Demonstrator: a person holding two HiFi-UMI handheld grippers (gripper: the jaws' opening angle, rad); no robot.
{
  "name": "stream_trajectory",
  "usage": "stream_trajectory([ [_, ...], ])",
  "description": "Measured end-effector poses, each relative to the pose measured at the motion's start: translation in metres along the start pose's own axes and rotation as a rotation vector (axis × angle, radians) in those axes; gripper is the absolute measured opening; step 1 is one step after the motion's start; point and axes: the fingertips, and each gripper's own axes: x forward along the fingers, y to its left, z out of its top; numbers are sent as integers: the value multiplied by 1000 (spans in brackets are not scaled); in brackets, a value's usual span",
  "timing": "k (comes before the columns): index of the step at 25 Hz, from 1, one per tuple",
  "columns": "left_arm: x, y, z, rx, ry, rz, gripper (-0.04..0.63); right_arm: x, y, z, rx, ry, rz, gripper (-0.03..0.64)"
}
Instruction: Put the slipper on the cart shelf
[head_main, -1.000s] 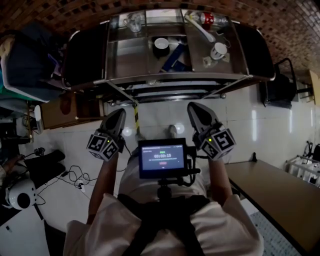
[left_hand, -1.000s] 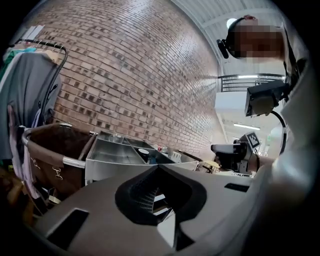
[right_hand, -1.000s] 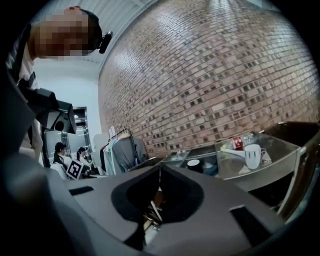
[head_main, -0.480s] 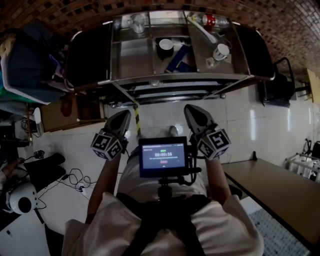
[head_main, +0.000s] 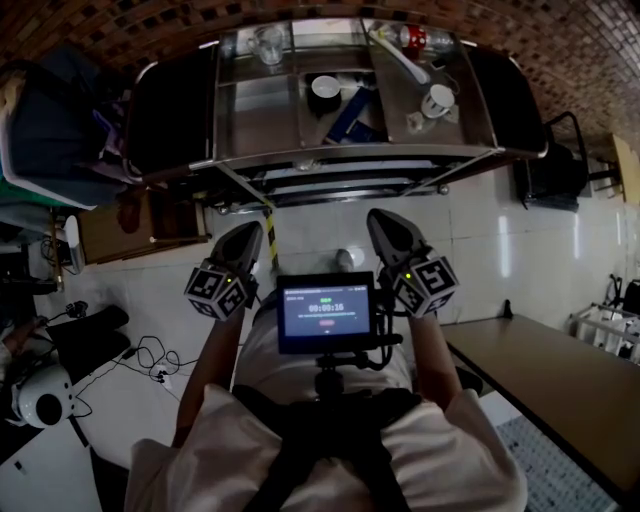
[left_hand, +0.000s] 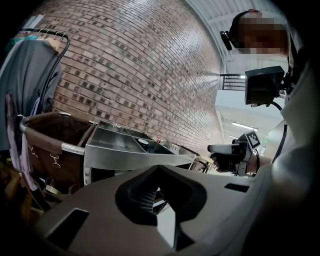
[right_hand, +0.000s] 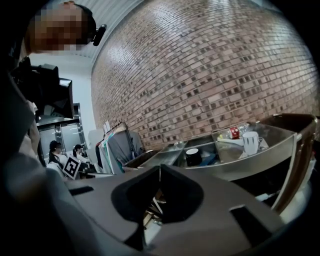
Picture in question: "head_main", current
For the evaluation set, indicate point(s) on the crumpled clear wrapper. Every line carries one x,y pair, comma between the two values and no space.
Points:
416,122

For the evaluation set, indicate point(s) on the blue long box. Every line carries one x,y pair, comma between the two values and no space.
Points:
350,112

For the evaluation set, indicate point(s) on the white rounded device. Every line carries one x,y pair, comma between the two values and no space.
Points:
35,390

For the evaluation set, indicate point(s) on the black chest harness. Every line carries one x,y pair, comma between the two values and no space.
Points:
350,440

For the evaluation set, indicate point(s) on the white elongated packet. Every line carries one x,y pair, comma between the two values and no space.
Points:
405,60

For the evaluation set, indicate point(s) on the purple garment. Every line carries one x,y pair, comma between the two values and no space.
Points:
112,140

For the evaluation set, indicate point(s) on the plastic bottle red label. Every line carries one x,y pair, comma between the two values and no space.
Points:
414,36

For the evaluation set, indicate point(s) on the white mug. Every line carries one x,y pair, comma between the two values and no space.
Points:
439,100

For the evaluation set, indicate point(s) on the person's white shirt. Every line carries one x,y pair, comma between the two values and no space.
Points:
210,450

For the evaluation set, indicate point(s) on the brown table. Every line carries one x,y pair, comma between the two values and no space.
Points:
550,375

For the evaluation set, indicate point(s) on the black round container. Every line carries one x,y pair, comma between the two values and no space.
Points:
322,105

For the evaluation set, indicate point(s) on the tan wooden board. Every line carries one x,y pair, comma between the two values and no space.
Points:
627,167

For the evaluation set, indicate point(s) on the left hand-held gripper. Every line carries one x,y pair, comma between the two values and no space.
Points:
217,292

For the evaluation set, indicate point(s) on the black chest-mounted monitor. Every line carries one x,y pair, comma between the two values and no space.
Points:
325,312

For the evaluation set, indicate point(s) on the dark blue packet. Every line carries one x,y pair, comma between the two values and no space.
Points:
370,134

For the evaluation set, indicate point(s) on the glass mug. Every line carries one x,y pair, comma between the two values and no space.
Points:
267,47

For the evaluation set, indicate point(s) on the small black device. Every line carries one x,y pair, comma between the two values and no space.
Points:
76,309

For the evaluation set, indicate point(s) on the white bowl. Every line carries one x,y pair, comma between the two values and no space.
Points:
326,86

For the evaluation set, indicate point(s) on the black bag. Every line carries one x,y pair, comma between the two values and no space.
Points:
550,175

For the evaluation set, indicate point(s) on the white patterned mat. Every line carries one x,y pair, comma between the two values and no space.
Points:
550,475

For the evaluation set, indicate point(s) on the white metal rack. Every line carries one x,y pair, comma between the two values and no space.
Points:
600,325

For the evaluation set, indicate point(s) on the brown wooden shoe rack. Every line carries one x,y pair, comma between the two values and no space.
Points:
110,230

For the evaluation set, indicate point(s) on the person's left forearm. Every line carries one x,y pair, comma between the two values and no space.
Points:
210,370

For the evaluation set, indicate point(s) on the green garment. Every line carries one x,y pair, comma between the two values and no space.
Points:
12,192

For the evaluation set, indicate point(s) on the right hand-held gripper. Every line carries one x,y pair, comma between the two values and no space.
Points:
425,287

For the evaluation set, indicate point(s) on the black office chair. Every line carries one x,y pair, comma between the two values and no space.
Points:
625,292

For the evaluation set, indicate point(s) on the grey garment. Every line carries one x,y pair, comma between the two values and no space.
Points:
60,125

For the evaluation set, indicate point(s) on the yellow black hazard tape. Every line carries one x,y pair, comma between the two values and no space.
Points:
272,235

